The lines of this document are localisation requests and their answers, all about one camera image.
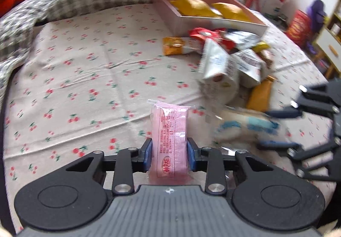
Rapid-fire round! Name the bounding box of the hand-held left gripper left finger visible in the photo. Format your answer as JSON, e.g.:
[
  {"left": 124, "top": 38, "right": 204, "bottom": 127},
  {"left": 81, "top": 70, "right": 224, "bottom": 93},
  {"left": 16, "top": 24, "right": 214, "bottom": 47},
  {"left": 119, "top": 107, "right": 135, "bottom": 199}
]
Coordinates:
[{"left": 65, "top": 138, "right": 154, "bottom": 196}]

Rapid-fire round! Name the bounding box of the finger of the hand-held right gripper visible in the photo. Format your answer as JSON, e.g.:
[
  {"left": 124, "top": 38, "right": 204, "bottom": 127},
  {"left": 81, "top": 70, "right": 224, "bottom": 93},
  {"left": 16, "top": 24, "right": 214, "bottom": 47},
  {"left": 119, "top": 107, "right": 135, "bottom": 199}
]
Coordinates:
[
  {"left": 256, "top": 136, "right": 341, "bottom": 182},
  {"left": 266, "top": 83, "right": 341, "bottom": 120}
]

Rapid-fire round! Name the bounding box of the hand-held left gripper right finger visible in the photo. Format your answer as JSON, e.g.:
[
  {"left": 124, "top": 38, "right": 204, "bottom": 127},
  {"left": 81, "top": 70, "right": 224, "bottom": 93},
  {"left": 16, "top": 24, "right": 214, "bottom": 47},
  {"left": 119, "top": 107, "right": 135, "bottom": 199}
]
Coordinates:
[{"left": 186, "top": 137, "right": 276, "bottom": 196}]

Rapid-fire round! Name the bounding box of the pink snack packet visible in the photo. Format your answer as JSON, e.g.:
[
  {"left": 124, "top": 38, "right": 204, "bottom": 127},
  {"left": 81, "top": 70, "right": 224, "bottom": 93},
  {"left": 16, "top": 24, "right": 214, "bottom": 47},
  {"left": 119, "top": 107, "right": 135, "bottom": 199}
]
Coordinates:
[{"left": 147, "top": 99, "right": 196, "bottom": 185}]

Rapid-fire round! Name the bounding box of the white blue snack packet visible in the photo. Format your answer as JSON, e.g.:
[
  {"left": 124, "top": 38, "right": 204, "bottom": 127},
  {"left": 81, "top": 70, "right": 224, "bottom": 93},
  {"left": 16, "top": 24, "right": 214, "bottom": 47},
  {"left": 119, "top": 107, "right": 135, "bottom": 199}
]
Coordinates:
[{"left": 212, "top": 108, "right": 280, "bottom": 149}]

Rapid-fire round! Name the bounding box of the red snack packet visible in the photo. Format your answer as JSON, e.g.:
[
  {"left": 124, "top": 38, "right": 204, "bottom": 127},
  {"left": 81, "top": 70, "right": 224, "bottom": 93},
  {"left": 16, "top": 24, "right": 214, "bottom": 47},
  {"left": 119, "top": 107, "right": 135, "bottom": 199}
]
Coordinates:
[{"left": 189, "top": 27, "right": 236, "bottom": 50}]

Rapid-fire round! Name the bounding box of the pink cardboard box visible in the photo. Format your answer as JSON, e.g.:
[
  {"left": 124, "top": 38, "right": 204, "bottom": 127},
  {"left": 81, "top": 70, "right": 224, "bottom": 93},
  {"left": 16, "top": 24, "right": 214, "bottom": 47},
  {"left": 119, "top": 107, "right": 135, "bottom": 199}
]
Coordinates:
[{"left": 153, "top": 0, "right": 268, "bottom": 38}]

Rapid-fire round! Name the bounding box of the golden orange snack packet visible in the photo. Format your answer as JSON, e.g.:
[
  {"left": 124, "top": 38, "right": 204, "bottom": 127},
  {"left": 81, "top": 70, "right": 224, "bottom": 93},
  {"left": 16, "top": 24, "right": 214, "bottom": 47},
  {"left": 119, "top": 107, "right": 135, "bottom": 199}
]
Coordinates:
[{"left": 246, "top": 76, "right": 276, "bottom": 111}]

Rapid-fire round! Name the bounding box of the small yellow snack packet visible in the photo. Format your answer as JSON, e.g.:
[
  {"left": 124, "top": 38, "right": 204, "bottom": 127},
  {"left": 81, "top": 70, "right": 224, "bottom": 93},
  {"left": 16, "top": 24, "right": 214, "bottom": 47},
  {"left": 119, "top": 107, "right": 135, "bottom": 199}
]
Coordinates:
[{"left": 253, "top": 42, "right": 270, "bottom": 53}]

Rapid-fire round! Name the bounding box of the white wooden cabinet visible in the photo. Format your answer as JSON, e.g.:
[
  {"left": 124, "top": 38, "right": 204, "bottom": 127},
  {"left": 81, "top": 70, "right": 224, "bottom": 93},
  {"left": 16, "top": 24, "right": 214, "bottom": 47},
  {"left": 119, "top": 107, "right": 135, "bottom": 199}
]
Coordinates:
[{"left": 312, "top": 11, "right": 341, "bottom": 80}]

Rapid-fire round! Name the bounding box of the silver snack packet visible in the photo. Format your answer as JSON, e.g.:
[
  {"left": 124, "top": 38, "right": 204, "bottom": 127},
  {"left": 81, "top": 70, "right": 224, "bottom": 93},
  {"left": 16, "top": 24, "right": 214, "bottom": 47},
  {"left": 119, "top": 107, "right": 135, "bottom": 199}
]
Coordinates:
[{"left": 222, "top": 31, "right": 262, "bottom": 51}]

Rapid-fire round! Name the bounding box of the red gift bag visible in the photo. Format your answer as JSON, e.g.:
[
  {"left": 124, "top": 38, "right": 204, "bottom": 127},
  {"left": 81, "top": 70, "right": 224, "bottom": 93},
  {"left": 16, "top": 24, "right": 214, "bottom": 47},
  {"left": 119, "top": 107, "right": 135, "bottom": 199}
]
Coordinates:
[{"left": 286, "top": 9, "right": 312, "bottom": 46}]

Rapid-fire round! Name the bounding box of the cherry print bed sheet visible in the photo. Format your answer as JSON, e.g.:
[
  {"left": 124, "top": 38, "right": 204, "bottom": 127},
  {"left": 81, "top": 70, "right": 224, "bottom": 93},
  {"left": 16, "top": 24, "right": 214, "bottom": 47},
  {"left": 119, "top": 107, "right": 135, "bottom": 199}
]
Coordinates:
[{"left": 3, "top": 3, "right": 337, "bottom": 235}]

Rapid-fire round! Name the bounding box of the purple hat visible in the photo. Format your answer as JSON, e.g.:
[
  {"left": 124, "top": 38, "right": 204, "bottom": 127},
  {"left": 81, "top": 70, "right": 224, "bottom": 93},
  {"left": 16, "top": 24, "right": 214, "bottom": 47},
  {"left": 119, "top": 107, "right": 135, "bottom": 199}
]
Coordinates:
[{"left": 306, "top": 0, "right": 328, "bottom": 34}]

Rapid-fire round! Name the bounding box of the white cardboard box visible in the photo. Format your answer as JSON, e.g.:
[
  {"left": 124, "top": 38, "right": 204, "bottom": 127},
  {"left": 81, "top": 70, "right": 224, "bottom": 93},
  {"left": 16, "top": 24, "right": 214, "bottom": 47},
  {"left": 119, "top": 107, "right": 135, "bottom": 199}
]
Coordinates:
[{"left": 260, "top": 0, "right": 288, "bottom": 19}]

